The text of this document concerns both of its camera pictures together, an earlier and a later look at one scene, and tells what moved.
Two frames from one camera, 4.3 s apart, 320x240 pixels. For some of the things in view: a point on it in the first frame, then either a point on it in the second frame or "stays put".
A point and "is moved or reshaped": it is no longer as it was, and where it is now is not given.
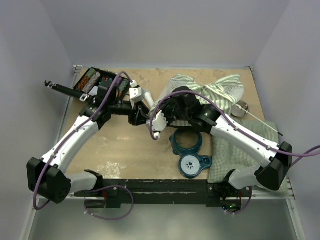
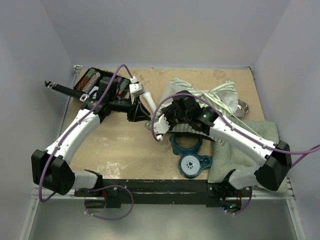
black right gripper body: (171, 112) stays put
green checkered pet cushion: (226, 156) stays put
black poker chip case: (94, 77) stays put
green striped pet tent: (219, 91) is moved or reshaped
